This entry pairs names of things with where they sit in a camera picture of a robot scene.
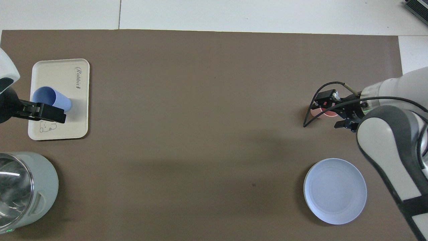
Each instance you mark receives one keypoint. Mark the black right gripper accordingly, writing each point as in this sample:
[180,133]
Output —
[351,108]

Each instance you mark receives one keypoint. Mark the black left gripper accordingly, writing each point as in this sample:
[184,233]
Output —
[7,106]

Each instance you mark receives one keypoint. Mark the pink plastic cup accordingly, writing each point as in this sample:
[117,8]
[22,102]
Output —
[331,114]

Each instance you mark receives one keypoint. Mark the blue plastic cup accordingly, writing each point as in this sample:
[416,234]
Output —
[45,97]

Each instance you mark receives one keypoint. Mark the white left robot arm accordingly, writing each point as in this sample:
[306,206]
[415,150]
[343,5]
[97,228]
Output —
[6,70]

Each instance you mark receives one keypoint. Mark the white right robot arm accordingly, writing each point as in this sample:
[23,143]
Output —
[394,144]

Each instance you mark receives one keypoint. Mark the cream tray with rabbit print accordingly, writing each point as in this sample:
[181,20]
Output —
[60,127]

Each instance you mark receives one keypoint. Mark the steel pot with glass lid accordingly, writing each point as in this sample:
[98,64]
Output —
[46,187]

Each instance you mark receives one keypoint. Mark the pale blue round plate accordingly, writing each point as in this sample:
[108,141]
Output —
[334,190]

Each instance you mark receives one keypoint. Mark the glass pot lid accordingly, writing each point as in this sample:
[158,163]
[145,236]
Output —
[13,187]

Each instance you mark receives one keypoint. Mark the brown paper table mat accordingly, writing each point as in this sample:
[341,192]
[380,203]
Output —
[207,134]

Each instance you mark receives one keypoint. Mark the grey ribbed device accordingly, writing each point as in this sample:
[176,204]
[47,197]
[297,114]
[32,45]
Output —
[418,6]

